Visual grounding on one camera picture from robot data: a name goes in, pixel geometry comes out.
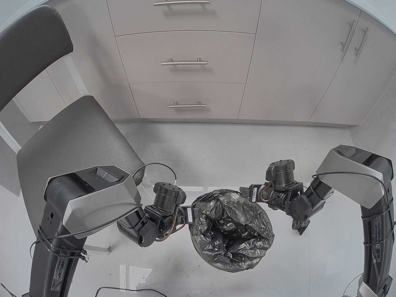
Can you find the black plastic bag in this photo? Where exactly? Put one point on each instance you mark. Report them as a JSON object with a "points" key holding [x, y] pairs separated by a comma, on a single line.
{"points": [[216, 227]]}

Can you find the black plastic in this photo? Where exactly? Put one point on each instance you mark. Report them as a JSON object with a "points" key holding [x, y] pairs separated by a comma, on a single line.
{"points": [[300, 227]]}

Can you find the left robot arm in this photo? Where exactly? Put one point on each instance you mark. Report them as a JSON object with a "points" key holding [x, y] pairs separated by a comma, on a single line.
{"points": [[92, 203]]}

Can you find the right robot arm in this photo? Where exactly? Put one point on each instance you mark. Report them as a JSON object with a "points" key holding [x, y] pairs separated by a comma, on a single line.
{"points": [[349, 175]]}

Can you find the beige cabinet with drawers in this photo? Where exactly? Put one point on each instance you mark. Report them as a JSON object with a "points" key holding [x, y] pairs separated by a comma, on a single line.
{"points": [[191, 32]]}

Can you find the grey padded white-framed chair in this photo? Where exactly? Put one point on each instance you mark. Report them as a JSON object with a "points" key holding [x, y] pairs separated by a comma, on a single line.
{"points": [[77, 135]]}

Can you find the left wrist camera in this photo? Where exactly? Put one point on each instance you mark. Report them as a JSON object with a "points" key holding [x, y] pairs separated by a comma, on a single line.
{"points": [[191, 216]]}

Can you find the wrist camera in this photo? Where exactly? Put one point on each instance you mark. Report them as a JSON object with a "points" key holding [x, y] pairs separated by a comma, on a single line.
{"points": [[191, 216], [253, 193]]}

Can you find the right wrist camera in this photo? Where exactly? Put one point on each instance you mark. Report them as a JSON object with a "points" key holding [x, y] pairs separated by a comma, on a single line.
{"points": [[253, 193]]}

